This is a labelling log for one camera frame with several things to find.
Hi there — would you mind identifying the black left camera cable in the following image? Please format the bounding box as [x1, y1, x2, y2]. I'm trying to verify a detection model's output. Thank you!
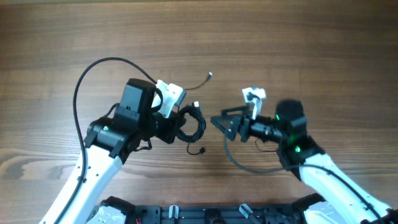
[52, 57, 158, 224]

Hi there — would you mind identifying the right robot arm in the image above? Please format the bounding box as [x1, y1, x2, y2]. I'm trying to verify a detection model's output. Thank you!
[211, 99, 397, 223]

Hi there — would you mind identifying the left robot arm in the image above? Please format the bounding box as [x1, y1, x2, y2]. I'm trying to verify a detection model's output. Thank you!
[41, 78, 186, 223]

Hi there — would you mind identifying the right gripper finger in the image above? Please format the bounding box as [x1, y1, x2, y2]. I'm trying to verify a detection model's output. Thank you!
[210, 116, 232, 139]
[221, 105, 249, 116]

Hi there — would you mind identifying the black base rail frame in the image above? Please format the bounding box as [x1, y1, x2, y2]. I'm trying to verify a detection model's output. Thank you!
[135, 204, 302, 224]

